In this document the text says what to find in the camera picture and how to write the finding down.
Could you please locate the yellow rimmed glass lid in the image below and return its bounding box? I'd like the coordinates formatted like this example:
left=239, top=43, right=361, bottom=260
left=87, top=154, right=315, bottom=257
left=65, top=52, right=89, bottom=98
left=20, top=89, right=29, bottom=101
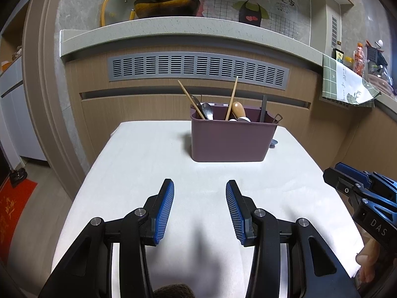
left=100, top=0, right=136, bottom=27

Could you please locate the wooden chopstick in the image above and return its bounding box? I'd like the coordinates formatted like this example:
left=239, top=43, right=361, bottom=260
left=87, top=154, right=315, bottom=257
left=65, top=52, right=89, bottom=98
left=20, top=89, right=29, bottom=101
left=177, top=80, right=206, bottom=120
left=225, top=76, right=239, bottom=121

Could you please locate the purple utensil caddy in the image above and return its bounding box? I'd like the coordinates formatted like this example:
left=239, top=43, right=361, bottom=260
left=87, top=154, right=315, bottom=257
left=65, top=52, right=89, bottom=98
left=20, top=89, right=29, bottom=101
left=190, top=104, right=279, bottom=162

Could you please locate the metal spoon black handle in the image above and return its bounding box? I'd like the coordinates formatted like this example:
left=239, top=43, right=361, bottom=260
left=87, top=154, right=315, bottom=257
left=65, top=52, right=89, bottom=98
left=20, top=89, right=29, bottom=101
left=201, top=102, right=213, bottom=120

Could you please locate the person right hand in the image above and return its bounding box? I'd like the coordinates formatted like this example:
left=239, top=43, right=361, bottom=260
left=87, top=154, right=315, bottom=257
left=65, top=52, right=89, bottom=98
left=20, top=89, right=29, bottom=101
left=355, top=237, right=382, bottom=283

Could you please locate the yellow handled pan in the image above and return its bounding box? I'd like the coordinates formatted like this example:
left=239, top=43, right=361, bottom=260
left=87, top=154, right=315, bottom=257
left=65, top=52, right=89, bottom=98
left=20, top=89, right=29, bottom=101
left=134, top=0, right=200, bottom=19

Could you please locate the white tablecloth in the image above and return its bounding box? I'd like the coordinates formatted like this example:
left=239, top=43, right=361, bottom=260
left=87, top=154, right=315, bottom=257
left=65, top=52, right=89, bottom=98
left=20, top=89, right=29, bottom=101
left=53, top=121, right=363, bottom=297

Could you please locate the seasoning bottle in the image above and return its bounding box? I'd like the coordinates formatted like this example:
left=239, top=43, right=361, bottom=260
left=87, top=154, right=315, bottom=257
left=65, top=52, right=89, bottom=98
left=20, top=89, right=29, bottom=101
left=332, top=48, right=344, bottom=63

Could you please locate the orange snack bag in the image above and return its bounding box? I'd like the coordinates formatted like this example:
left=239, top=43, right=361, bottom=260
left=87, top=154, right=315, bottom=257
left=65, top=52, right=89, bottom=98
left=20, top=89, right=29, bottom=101
left=353, top=42, right=365, bottom=77

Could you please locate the grey ventilation grille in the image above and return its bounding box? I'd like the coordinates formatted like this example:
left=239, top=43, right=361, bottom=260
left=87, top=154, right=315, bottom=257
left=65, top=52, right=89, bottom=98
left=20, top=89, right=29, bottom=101
left=107, top=51, right=289, bottom=90

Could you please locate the wooden spoon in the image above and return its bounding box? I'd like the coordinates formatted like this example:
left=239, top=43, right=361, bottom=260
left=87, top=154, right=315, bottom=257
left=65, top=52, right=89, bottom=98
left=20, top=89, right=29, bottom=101
left=232, top=102, right=246, bottom=120

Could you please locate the green checked towel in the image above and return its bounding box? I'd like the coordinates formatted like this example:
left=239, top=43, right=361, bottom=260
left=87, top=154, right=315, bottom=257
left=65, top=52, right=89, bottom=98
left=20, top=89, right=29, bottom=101
left=321, top=55, right=381, bottom=107

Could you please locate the red floor mat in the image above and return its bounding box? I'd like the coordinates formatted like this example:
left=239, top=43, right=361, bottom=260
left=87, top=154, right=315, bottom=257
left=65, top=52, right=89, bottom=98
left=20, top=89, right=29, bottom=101
left=0, top=179, right=37, bottom=265

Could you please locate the black knife block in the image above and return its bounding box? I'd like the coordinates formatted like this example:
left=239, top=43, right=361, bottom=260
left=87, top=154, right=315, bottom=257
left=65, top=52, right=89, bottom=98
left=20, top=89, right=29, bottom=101
left=366, top=40, right=388, bottom=75

